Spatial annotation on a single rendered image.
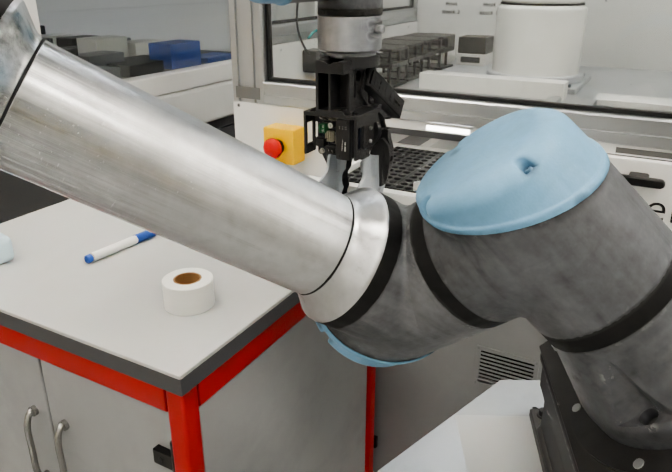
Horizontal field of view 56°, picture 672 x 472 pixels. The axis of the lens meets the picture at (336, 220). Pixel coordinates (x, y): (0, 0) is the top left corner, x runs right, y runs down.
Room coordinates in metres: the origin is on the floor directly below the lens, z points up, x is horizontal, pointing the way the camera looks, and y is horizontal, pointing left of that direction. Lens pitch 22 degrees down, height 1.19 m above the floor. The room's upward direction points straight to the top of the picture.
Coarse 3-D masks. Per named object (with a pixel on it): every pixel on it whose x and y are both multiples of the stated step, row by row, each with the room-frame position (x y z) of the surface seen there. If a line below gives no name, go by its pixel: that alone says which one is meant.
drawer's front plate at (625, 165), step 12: (612, 156) 0.94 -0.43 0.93; (624, 156) 0.94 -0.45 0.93; (624, 168) 0.93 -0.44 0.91; (636, 168) 0.92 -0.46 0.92; (648, 168) 0.91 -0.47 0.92; (660, 168) 0.90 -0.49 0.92; (648, 192) 0.91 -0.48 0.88; (660, 192) 0.90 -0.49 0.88; (648, 204) 0.91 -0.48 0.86; (660, 216) 0.90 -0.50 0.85
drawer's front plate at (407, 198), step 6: (318, 180) 0.82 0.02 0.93; (354, 186) 0.80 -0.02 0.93; (384, 192) 0.77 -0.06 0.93; (390, 192) 0.77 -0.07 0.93; (396, 192) 0.77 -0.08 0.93; (402, 192) 0.77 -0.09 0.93; (408, 192) 0.77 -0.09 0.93; (396, 198) 0.76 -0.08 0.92; (402, 198) 0.76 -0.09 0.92; (408, 198) 0.76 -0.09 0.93; (414, 198) 0.75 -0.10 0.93; (408, 204) 0.76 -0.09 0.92
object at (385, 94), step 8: (368, 72) 0.76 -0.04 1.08; (376, 72) 0.77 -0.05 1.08; (368, 80) 0.76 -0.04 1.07; (376, 80) 0.77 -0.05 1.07; (384, 80) 0.79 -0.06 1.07; (368, 88) 0.76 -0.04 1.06; (376, 88) 0.77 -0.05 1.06; (384, 88) 0.79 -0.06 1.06; (392, 88) 0.81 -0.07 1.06; (376, 96) 0.78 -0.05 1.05; (384, 96) 0.79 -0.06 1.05; (392, 96) 0.80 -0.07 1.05; (384, 104) 0.80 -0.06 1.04; (392, 104) 0.81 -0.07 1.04; (400, 104) 0.83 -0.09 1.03; (392, 112) 0.82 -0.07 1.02; (400, 112) 0.83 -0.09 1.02
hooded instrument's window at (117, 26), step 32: (64, 0) 1.39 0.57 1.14; (96, 0) 1.47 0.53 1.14; (128, 0) 1.55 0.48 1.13; (160, 0) 1.64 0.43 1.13; (192, 0) 1.74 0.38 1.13; (224, 0) 1.86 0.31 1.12; (64, 32) 1.38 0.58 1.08; (96, 32) 1.46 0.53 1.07; (128, 32) 1.54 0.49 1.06; (160, 32) 1.63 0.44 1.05; (192, 32) 1.74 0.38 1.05; (224, 32) 1.85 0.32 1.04; (96, 64) 1.45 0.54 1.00; (128, 64) 1.53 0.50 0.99; (160, 64) 1.62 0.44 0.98; (192, 64) 1.73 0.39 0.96
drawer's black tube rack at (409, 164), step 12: (396, 156) 1.05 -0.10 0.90; (408, 156) 1.04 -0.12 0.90; (420, 156) 1.05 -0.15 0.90; (432, 156) 1.04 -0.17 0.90; (396, 168) 0.97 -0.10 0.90; (408, 168) 0.97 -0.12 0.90; (420, 168) 0.97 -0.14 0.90; (396, 180) 0.91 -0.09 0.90; (408, 180) 0.92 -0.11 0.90; (420, 180) 0.91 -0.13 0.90
